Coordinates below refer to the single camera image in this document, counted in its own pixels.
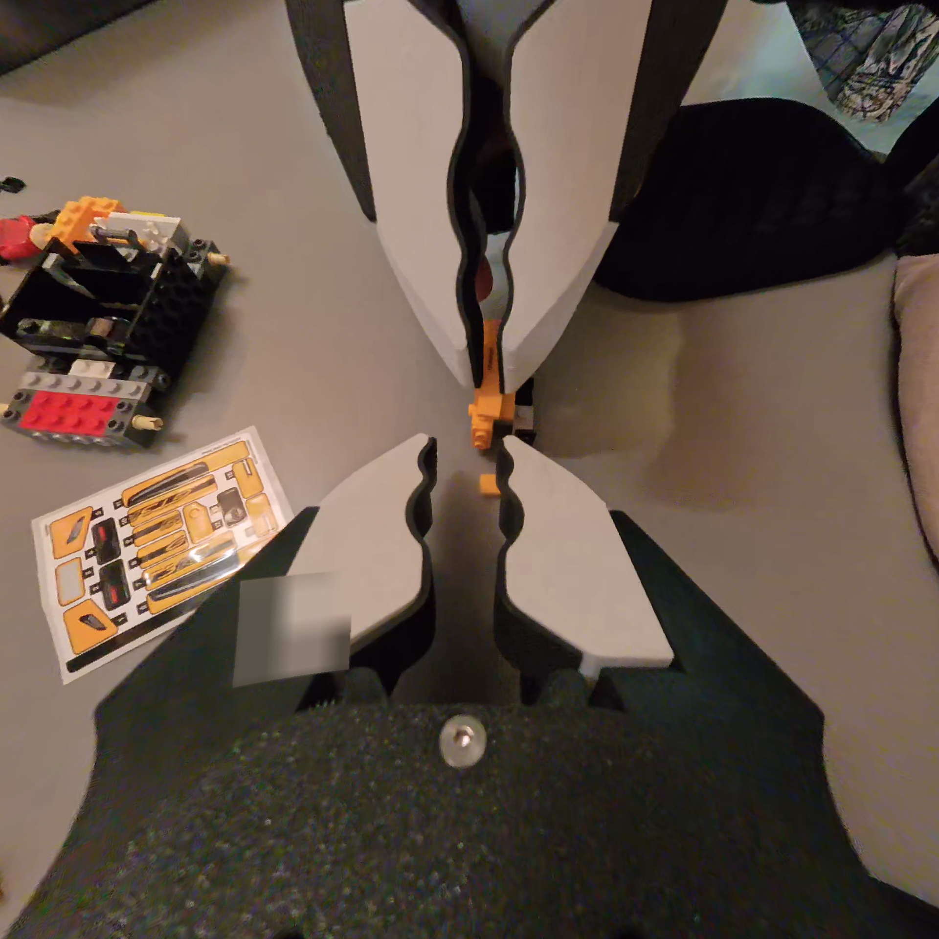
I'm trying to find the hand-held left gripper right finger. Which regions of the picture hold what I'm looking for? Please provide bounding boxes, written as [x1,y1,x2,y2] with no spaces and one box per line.
[493,435,676,704]

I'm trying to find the person's beige clothing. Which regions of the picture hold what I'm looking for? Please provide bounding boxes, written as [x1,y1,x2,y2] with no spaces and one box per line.
[891,253,939,566]

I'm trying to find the black padded cushion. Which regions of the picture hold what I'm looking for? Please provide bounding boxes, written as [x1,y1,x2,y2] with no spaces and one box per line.
[593,99,907,302]

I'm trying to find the person's black fleece jacket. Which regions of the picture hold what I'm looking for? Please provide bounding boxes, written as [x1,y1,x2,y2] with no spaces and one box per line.
[876,95,939,258]

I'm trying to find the orange sticker sheet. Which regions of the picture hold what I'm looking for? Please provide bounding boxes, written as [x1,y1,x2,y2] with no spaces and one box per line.
[31,425,294,685]

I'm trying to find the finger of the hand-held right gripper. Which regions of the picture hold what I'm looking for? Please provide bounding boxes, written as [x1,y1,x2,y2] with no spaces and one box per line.
[501,0,654,395]
[343,0,474,390]

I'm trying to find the grey desk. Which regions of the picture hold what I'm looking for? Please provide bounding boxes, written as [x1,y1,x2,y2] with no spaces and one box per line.
[0,0,939,939]

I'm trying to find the black toy car chassis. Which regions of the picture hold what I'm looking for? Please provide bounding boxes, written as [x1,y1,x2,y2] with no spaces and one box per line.
[0,197,231,450]

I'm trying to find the orange toy brick assembly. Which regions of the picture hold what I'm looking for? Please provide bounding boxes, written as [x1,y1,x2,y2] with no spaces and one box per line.
[468,319,538,452]

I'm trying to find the red toy minifigure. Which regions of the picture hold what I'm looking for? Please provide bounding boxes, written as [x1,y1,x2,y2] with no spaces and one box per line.
[0,213,54,267]

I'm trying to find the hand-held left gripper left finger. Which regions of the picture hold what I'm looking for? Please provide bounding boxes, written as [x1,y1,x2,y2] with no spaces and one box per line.
[290,433,439,696]

